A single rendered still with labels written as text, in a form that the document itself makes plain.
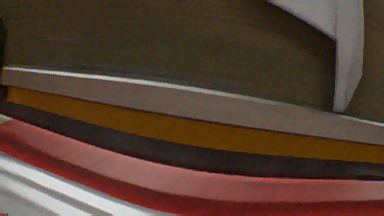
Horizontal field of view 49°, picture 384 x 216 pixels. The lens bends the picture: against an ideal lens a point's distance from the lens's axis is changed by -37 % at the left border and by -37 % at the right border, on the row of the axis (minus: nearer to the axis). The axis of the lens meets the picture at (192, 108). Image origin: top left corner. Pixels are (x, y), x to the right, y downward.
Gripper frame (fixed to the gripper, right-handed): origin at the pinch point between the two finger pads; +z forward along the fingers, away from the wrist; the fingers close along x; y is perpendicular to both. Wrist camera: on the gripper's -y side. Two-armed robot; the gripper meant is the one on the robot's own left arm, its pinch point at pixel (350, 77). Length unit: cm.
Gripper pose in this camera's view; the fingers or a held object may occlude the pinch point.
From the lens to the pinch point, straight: 22.4
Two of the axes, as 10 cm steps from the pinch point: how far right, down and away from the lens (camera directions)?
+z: -1.1, 9.8, 1.9
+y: -9.6, -1.5, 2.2
